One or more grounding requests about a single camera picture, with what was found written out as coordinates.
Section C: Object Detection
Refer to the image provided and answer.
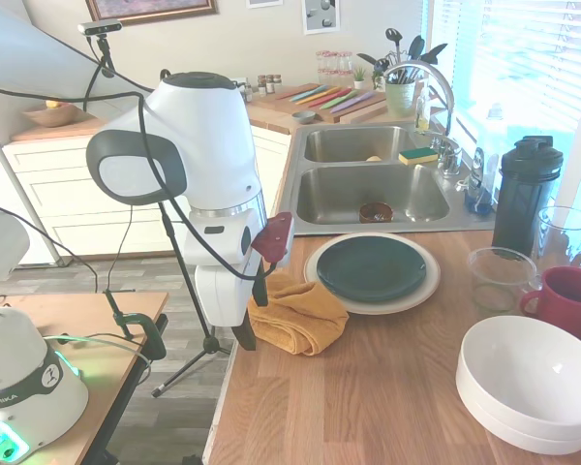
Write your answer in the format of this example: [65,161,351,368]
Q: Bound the stainless steel double sink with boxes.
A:
[273,121,498,238]

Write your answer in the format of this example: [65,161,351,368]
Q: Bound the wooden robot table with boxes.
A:
[0,290,169,465]

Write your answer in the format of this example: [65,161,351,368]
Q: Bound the large cream plate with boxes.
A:
[303,231,441,316]

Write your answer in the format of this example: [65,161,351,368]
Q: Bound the red mug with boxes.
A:
[518,265,581,340]

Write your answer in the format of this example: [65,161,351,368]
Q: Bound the black pointed turner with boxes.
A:
[421,42,449,67]

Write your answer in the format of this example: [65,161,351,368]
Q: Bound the clear glass pitcher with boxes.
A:
[532,206,581,270]

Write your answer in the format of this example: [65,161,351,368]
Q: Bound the black shaker bottle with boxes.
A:
[491,135,566,258]

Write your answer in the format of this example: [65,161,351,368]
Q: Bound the dark blue plate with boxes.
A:
[316,235,428,304]

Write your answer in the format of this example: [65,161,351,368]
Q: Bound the black slotted spoon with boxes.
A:
[384,27,404,67]

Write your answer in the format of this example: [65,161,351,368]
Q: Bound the clear plastic cup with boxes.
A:
[466,246,541,314]

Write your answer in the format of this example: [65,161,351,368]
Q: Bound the white poster grey shapes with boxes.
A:
[302,0,343,36]

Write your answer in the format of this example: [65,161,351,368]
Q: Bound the brown framed picture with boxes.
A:
[84,0,220,28]

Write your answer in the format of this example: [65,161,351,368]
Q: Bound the grey stereo camera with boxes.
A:
[76,19,122,36]

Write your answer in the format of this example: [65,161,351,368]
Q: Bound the small brown bowl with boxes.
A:
[358,201,394,225]

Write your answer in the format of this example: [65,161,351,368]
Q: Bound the wooden cutting board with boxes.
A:
[249,81,388,126]

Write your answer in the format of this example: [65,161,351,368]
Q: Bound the white door cabinet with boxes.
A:
[249,124,292,222]

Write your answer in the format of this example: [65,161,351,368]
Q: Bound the orange knife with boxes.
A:
[295,85,330,105]

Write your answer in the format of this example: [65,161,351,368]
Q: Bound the purple knife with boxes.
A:
[329,90,365,115]

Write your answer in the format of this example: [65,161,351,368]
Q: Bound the pale green utensil holder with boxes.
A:
[384,79,416,118]

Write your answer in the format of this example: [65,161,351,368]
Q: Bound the black tripod stand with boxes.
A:
[94,33,234,399]

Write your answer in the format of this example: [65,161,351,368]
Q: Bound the green black clamp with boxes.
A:
[102,288,168,362]

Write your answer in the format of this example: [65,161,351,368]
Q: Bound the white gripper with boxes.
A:
[193,251,271,352]

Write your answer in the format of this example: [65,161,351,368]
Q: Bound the white window blinds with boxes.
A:
[423,0,581,209]

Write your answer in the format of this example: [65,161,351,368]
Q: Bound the white drawer cabinet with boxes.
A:
[2,128,195,267]

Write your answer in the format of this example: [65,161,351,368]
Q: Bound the yellow terry towel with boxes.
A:
[247,273,351,357]

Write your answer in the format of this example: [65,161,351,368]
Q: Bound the wooden fruit bowl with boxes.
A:
[21,101,81,129]

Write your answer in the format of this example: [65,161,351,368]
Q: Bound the clear bottle blue liquid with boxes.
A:
[464,144,498,217]

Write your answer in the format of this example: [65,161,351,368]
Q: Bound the yellow liquid soap bottle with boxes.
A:
[414,81,432,135]

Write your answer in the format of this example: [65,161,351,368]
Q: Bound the green knife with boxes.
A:
[321,88,354,111]

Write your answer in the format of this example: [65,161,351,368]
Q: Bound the yellow green sponge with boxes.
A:
[398,147,440,167]

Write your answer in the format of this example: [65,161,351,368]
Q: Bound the teal knife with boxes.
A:
[290,84,322,102]

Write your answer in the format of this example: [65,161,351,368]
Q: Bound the pink knife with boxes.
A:
[314,86,344,109]

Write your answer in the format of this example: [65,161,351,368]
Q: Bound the chrome arched faucet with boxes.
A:
[384,61,464,178]

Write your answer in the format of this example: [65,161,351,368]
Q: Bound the white ceramic bowl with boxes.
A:
[457,387,581,456]
[454,315,581,435]

